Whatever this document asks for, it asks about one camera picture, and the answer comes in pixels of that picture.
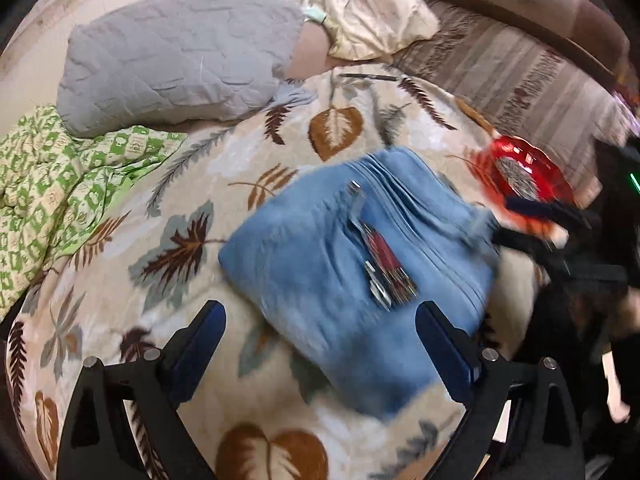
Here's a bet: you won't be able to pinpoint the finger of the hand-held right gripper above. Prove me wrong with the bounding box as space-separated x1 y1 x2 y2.
504 195 602 232
492 229 628 292

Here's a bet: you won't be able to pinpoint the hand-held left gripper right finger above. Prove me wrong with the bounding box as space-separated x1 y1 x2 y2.
415 301 586 480

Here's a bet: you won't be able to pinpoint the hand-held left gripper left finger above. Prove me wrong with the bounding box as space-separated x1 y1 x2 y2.
56 300 227 480

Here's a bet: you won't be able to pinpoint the blue denim pants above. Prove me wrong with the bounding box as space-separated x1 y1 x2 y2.
218 146 503 421

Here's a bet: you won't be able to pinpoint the leaf print blanket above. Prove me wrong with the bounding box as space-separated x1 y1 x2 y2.
5 66 551 480

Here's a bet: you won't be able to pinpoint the brown striped sofa cover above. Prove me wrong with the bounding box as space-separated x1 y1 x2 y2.
390 0 640 202

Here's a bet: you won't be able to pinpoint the brown sofa backrest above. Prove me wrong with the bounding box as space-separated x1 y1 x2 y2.
350 0 632 92

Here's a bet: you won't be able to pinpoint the green patterned quilt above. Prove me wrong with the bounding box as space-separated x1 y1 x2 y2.
0 104 189 319

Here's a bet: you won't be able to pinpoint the cream crumpled cloth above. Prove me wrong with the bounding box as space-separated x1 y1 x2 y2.
301 0 441 62

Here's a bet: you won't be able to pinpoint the grey quilted pillow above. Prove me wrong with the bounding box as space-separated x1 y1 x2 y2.
56 0 319 139

